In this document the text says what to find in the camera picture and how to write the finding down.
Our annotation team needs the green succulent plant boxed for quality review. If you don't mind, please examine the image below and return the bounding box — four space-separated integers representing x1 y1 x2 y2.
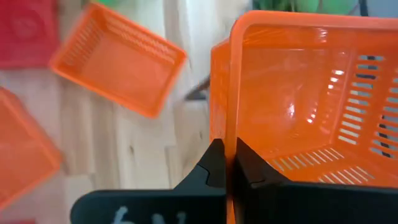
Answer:
251 0 361 16

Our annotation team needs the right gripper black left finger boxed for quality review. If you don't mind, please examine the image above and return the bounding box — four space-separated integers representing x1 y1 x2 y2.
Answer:
70 138 227 224

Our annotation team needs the red plastic basket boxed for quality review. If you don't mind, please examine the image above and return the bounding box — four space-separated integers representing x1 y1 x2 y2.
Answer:
0 0 62 70

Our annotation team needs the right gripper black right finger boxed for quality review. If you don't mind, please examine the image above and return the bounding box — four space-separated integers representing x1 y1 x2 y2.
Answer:
233 137 398 224

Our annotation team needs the orange plastic basket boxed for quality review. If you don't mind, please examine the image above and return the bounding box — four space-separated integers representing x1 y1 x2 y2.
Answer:
0 86 62 212
208 10 398 224
49 2 188 119

